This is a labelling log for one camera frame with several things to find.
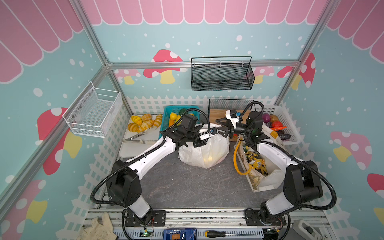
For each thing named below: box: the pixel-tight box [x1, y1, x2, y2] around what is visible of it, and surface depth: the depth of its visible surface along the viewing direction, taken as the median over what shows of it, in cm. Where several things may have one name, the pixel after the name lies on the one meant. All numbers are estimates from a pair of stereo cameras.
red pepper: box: [271, 120, 283, 128], surface depth 108 cm
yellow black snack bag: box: [245, 151, 268, 175], surface depth 84 cm
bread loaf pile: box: [127, 113, 163, 133], surface depth 114 cm
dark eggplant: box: [279, 133, 291, 140], surface depth 96 cm
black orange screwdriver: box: [205, 230, 257, 238], surface depth 70 cm
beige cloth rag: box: [77, 212, 119, 240], surface depth 72 cm
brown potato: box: [270, 114, 279, 123], surface depth 114 cm
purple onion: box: [262, 113, 271, 123], surface depth 112 cm
